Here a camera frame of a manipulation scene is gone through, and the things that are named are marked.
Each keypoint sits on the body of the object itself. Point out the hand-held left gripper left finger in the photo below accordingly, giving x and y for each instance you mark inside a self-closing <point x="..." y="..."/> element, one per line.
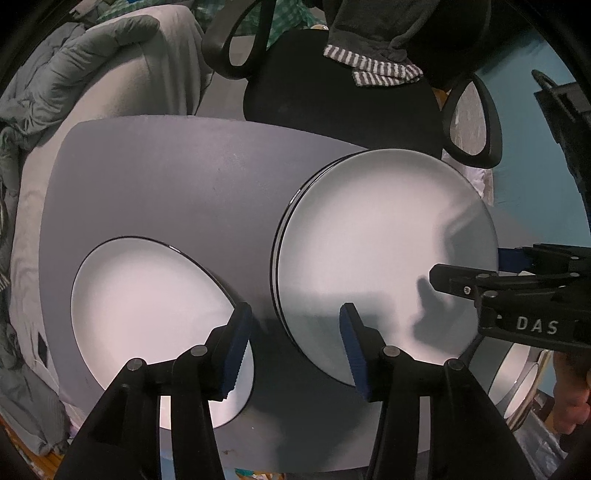
<point x="235" y="350"/>

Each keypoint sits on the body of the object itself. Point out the grey quilted duvet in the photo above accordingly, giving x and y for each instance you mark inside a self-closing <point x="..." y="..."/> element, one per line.
<point x="69" y="69"/>

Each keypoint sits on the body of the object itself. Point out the dark grey striped-cuff garment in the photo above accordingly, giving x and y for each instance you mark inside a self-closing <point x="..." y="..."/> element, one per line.
<point x="369" y="23"/>

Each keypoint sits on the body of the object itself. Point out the person's right hand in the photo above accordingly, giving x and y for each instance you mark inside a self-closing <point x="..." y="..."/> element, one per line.
<point x="572" y="397"/>

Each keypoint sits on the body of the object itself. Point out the black metal frame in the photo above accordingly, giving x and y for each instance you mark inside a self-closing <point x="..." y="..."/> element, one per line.
<point x="563" y="115"/>

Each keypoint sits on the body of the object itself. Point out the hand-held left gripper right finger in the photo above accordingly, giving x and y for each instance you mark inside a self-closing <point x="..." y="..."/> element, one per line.
<point x="355" y="355"/>

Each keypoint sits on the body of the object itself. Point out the white bowl with grey outside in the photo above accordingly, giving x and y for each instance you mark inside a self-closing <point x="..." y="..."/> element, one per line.
<point x="512" y="383"/>

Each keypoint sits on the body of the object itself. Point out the black office chair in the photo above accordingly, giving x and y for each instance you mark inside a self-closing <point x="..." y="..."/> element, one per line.
<point x="323" y="106"/>

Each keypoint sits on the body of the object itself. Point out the white bed sheet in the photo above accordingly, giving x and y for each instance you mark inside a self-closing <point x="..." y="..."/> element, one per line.
<point x="115" y="101"/>

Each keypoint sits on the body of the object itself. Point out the silver plastic sheet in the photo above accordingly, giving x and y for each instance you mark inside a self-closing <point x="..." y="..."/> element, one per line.
<point x="540" y="447"/>

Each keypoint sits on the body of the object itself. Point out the white plate with grey rim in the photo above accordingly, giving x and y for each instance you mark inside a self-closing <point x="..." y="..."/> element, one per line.
<point x="138" y="314"/>
<point x="369" y="240"/>

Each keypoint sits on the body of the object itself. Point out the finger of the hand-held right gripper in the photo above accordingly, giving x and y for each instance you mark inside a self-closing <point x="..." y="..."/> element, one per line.
<point x="510" y="259"/>
<point x="455" y="281"/>

